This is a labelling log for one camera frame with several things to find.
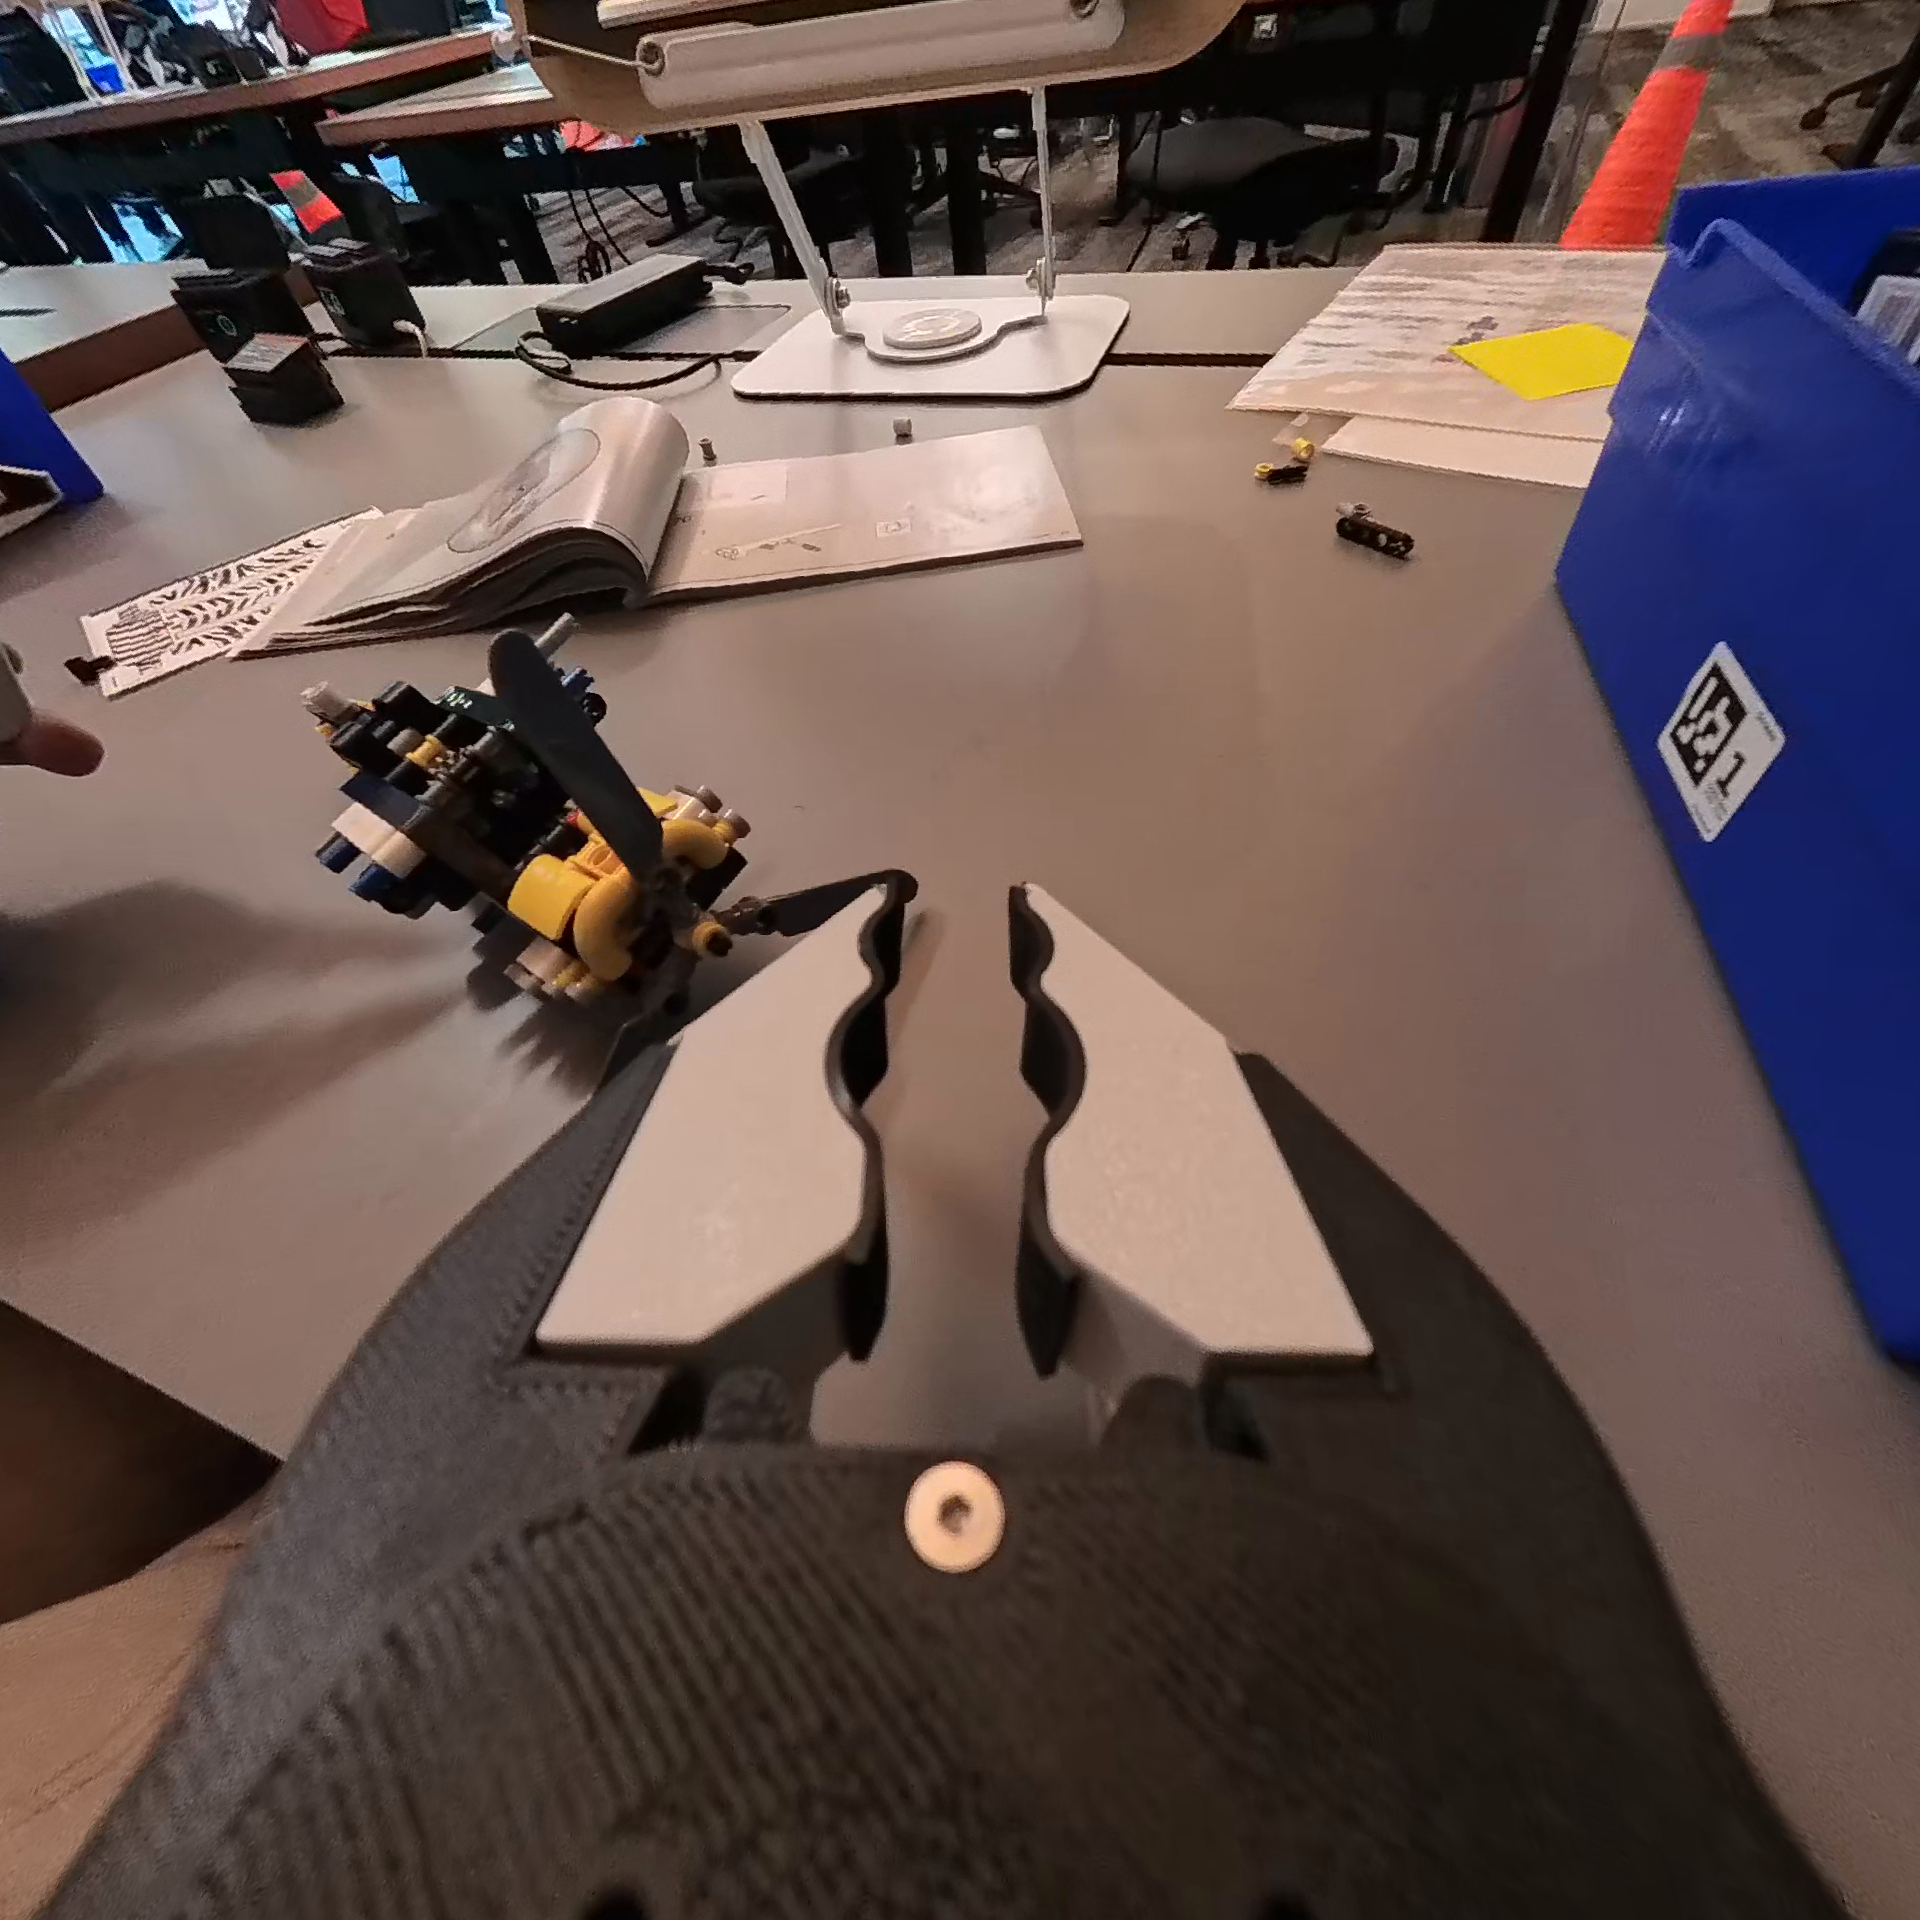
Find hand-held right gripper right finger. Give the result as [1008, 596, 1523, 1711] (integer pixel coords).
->
[1008, 883, 1375, 1420]

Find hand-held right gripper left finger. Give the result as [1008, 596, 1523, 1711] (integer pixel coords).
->
[532, 874, 921, 1412]

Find lego propeller engine model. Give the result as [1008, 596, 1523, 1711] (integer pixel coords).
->
[307, 612, 921, 1089]

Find lego instruction booklet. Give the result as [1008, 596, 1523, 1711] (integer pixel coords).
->
[231, 397, 1086, 663]

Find person's left hand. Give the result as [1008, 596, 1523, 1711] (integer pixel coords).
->
[0, 705, 107, 783]

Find striped sticker sheet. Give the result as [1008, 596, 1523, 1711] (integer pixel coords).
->
[77, 511, 383, 699]

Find blue plastic bin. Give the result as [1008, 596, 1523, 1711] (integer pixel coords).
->
[0, 353, 107, 506]
[1553, 164, 1920, 1367]

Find black charger dock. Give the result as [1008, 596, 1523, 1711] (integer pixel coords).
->
[300, 239, 430, 351]

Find grey desk pad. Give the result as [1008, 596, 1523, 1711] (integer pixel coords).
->
[451, 285, 797, 356]

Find black power adapter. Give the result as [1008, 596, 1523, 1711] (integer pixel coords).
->
[534, 252, 710, 354]

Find white paper sheet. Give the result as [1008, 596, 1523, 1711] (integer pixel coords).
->
[1319, 411, 1614, 491]

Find white desk stand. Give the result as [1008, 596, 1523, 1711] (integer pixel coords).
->
[508, 0, 1248, 402]

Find printed paper sheet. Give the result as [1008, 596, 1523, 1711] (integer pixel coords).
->
[1228, 244, 1672, 443]

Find yellow sticky note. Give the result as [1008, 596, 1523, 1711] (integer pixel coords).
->
[1449, 323, 1636, 402]

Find black office chair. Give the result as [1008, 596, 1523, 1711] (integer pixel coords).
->
[1125, 113, 1353, 272]

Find orange traffic cone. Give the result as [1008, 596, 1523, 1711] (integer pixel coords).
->
[1559, 0, 1739, 249]

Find black power cable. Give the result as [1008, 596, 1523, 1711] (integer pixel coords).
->
[404, 333, 735, 376]

